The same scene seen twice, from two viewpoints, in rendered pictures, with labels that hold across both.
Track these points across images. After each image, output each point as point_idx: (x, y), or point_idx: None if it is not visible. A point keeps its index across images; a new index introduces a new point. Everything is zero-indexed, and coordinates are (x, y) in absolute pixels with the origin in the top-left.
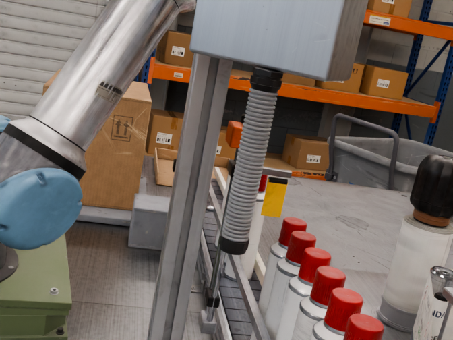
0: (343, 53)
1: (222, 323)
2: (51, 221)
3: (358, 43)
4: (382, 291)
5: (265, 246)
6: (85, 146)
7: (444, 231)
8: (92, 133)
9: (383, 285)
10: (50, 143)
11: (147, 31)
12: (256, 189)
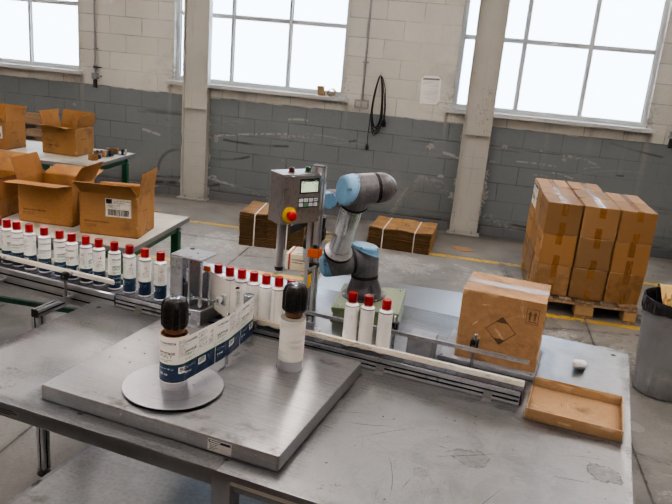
0: (272, 213)
1: (311, 330)
2: (321, 267)
3: (279, 213)
4: (318, 375)
5: (412, 389)
6: (332, 250)
7: (282, 314)
8: (332, 246)
9: (324, 379)
10: (326, 244)
11: (338, 216)
12: (277, 251)
